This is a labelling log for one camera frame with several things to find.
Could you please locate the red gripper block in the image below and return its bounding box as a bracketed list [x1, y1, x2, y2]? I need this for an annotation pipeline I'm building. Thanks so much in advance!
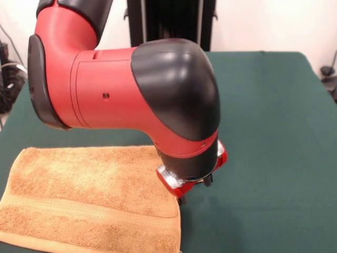
[156, 139, 229, 206]

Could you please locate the tan terry towel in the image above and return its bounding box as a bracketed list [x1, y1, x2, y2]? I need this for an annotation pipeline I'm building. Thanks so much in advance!
[0, 145, 183, 253]

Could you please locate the dark green table cloth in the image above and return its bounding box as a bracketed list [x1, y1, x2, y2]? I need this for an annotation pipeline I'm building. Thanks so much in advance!
[0, 51, 337, 253]

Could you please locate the dark stand foot with knob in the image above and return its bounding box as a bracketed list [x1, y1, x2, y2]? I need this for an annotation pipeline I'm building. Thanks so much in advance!
[319, 65, 337, 104]
[0, 39, 29, 114]

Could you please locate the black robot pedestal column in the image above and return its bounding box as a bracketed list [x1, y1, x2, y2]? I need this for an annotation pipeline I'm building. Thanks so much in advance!
[123, 0, 219, 52]

